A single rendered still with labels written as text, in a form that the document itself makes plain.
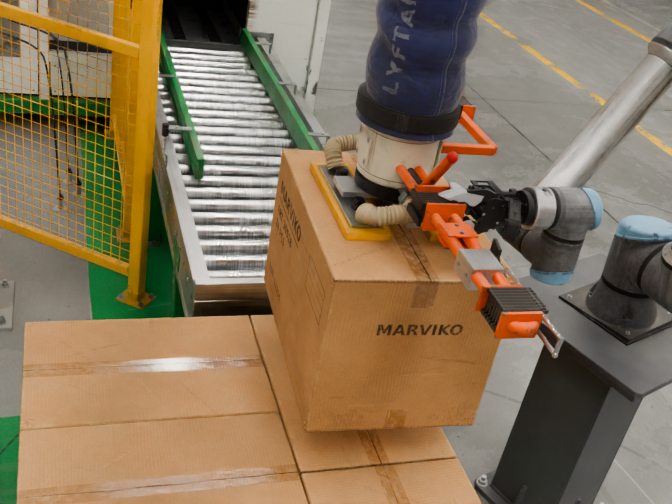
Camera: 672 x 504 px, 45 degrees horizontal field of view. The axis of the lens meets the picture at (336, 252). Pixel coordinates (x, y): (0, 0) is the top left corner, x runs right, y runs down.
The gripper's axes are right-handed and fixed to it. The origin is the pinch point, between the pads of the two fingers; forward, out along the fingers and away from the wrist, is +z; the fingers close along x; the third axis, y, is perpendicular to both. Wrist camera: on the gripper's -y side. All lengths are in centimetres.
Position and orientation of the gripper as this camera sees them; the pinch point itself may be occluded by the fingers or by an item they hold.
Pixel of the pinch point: (441, 211)
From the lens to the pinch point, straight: 163.5
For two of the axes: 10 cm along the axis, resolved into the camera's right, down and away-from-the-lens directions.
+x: 1.7, -8.4, -5.1
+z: -9.5, 0.0, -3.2
